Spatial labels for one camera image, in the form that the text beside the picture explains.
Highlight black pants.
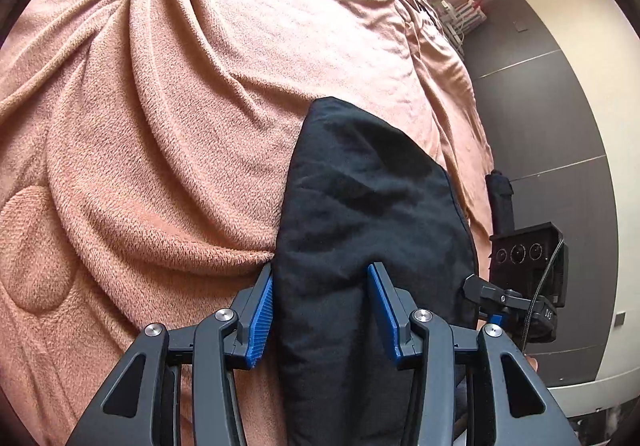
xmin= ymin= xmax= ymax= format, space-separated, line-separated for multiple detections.
xmin=271 ymin=98 xmax=478 ymax=445

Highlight right hand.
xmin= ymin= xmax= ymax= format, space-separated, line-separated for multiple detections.
xmin=474 ymin=317 xmax=540 ymax=375

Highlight white paper bag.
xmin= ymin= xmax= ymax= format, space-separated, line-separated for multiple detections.
xmin=436 ymin=0 xmax=487 ymax=58

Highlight brown bed blanket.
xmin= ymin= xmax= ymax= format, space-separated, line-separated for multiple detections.
xmin=1 ymin=0 xmax=492 ymax=445

